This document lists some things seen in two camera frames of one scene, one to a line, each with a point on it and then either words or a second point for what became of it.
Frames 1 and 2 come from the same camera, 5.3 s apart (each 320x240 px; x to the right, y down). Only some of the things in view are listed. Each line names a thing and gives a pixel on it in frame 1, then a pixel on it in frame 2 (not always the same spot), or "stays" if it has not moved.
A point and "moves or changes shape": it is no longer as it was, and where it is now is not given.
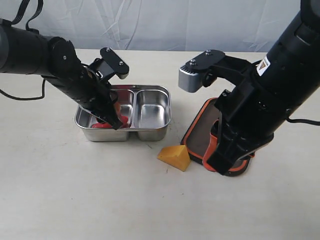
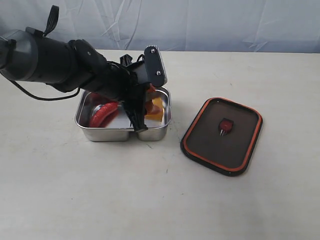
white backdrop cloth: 199,25 stays
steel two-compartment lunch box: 149,107 stays
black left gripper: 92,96 → 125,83
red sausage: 124,119 moves or changes shape
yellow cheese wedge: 177,156 → 158,102
